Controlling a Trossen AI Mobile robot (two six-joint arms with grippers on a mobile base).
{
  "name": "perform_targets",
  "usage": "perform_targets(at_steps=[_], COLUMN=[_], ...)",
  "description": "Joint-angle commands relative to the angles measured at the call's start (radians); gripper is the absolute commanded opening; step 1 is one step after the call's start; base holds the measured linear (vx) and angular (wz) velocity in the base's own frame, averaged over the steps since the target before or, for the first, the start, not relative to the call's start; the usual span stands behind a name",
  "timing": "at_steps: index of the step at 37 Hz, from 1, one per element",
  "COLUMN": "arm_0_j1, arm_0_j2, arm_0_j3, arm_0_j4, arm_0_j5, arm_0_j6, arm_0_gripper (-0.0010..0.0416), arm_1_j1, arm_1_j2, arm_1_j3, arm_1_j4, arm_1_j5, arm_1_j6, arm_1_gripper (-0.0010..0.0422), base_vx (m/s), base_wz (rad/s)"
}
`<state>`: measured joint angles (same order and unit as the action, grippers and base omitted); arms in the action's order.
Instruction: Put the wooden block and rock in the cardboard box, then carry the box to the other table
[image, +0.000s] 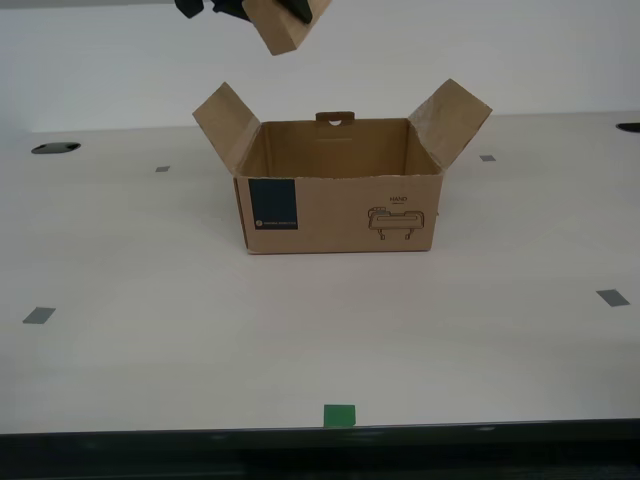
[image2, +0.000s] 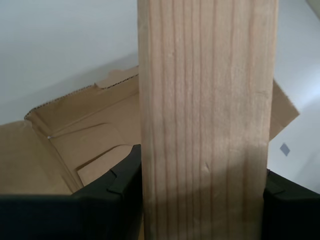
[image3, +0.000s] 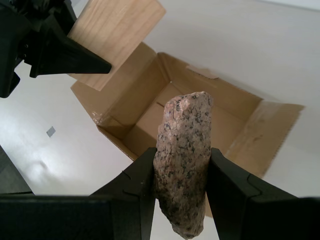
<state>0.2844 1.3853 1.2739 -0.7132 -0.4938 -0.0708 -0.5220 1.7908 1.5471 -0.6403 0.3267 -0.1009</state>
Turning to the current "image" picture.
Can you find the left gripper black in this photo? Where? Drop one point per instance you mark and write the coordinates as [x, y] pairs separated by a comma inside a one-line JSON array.
[[189, 7]]

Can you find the light wooden block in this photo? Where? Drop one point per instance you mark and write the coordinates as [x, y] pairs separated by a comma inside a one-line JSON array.
[[272, 27]]

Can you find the brown cardboard box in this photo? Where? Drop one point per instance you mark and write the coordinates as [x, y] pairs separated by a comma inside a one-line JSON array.
[[340, 215]]

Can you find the gray tape patch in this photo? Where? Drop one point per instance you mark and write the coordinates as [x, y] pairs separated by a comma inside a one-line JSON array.
[[612, 298], [162, 169]]

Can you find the green tape square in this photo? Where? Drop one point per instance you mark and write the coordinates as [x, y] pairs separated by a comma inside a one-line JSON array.
[[339, 416]]

